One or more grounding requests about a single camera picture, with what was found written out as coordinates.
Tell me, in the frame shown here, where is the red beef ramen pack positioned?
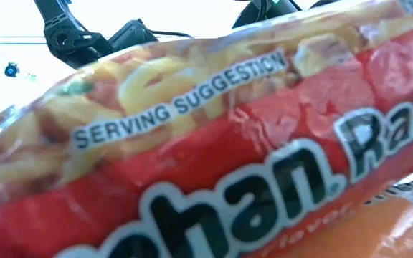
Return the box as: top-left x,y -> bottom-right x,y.
0,0 -> 413,258

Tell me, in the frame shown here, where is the red orange noodle pack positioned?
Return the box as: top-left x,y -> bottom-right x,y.
249,161 -> 413,258

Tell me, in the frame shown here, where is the black ceiling camera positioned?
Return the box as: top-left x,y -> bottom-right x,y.
4,61 -> 21,79

